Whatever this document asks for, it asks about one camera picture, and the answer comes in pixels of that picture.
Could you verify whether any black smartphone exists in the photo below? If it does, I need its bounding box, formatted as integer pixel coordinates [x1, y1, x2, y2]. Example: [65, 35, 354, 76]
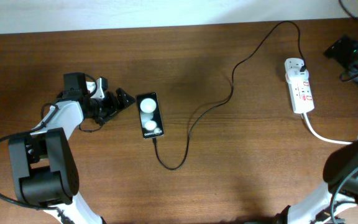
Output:
[135, 92, 164, 139]

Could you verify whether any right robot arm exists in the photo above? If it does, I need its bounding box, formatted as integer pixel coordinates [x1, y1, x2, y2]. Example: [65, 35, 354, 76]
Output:
[273, 36, 358, 223]

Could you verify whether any black charging cable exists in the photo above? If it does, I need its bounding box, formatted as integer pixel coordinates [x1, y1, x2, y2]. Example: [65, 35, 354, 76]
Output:
[152, 20, 307, 171]

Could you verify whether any white USB charger adapter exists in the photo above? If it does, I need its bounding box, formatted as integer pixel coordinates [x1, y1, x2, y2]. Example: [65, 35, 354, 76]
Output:
[284, 58, 309, 81]

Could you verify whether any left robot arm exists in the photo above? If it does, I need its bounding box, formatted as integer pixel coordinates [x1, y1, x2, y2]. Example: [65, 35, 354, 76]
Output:
[8, 72, 135, 223]

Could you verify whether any white power strip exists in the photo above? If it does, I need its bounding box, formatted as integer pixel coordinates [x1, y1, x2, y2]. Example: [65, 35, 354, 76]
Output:
[285, 68, 314, 114]

